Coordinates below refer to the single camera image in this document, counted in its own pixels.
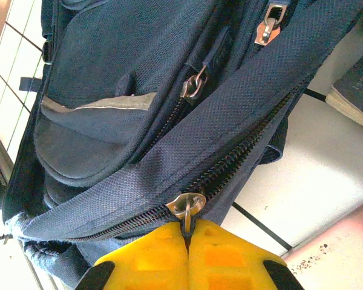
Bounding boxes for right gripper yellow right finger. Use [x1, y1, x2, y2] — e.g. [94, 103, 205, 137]
[188, 217, 306, 290]

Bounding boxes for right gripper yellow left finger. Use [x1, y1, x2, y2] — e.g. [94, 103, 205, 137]
[74, 221, 191, 290]

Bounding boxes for navy blue backpack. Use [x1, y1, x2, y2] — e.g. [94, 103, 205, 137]
[1, 0, 363, 289]

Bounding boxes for dark blue book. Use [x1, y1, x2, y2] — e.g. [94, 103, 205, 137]
[325, 45, 363, 134]

